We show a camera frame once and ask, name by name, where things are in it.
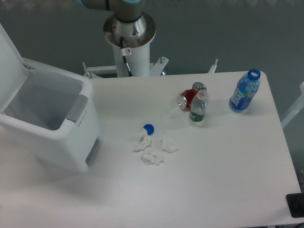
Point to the white trash can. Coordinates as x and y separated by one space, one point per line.
52 114

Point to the white trash can lid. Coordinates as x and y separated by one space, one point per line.
13 71

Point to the blue bottle cap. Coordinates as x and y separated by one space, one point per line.
149 128

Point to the crushed red soda can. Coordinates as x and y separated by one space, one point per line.
185 98

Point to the crumpled white tissue left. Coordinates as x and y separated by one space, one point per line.
143 142

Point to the crumpled white tissue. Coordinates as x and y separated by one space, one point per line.
168 144
152 157
143 142

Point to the crumpled white tissue right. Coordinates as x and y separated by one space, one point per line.
168 144

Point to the crumpled white tissue bottom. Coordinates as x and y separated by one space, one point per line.
152 157

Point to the clear green-label bottle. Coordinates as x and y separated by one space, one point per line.
198 106

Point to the blue drink bottle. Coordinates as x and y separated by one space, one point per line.
246 89

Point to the black device at edge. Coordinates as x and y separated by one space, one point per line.
295 203

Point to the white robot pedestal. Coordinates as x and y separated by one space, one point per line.
129 62

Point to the white table bracket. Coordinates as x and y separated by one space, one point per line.
213 67

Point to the white frame at right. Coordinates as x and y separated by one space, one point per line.
294 109

